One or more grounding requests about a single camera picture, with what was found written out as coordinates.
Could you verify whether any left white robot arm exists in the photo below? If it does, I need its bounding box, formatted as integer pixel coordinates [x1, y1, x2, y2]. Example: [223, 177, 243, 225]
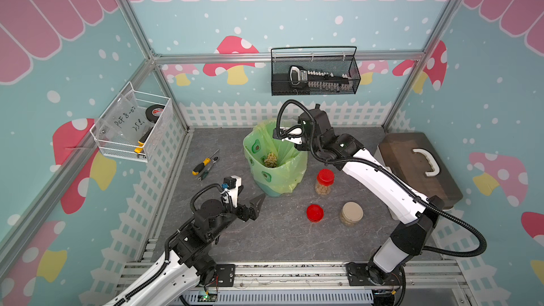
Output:
[106, 176, 266, 305]

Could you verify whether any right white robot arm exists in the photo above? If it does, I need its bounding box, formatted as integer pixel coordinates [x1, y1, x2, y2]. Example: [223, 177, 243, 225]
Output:
[273, 99, 487, 286]

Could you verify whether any peanut pile in bin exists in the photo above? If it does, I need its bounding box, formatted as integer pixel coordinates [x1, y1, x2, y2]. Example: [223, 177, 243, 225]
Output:
[263, 152, 278, 168]

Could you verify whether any green bag trash bin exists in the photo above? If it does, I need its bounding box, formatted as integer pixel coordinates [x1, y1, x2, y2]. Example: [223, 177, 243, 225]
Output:
[243, 119, 307, 197]

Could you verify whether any socket set in basket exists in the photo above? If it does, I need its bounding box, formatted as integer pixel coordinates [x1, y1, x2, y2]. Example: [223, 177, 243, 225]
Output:
[288, 66, 353, 92]

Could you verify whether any beige lid jar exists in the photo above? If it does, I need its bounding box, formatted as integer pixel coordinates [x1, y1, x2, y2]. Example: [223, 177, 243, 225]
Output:
[339, 201, 364, 227]

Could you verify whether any brown lid storage box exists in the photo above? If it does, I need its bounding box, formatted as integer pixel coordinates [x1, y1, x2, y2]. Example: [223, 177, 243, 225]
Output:
[375, 133, 463, 211]

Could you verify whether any yellow black tool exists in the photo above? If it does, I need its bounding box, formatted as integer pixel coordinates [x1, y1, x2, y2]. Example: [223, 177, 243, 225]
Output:
[134, 129, 152, 154]

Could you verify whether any black tape roll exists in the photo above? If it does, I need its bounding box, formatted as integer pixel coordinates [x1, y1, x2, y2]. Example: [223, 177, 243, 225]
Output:
[145, 104, 165, 123]

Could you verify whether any clear plastic bag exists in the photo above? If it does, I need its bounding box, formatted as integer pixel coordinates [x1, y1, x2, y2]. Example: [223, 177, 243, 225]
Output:
[95, 92, 152, 152]

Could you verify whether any yellow handle screwdriver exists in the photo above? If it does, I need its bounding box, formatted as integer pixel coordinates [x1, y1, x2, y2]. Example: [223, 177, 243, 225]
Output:
[192, 150, 219, 176]

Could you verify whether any black mesh wall basket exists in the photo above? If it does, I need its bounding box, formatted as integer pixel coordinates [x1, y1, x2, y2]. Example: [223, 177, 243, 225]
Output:
[270, 46, 361, 96]

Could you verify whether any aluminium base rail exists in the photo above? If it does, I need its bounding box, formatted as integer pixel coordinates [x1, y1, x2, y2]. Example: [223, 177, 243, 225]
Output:
[118, 260, 468, 306]

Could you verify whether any white wire wall basket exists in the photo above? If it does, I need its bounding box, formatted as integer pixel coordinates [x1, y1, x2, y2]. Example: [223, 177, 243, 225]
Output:
[90, 82, 173, 162]

